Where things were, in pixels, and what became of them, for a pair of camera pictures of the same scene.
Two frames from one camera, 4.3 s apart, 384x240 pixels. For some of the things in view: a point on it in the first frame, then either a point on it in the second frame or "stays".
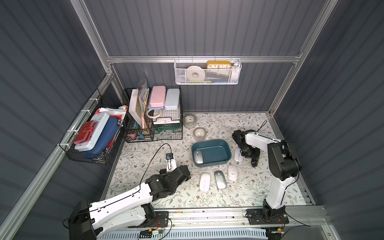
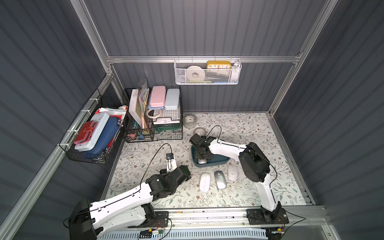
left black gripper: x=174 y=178 stays
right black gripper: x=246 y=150 -> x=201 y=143
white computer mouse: x=205 y=182 stays
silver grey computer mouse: x=220 y=179 stays
